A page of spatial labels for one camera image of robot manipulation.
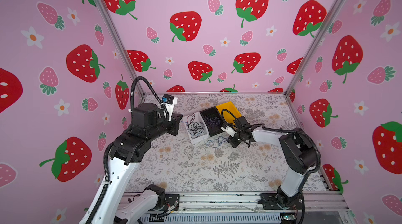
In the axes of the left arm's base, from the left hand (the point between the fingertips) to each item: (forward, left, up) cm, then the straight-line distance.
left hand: (181, 114), depth 64 cm
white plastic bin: (+10, -9, -33) cm, 36 cm away
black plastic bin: (+26, -14, -32) cm, 43 cm away
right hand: (+8, -24, -36) cm, 44 cm away
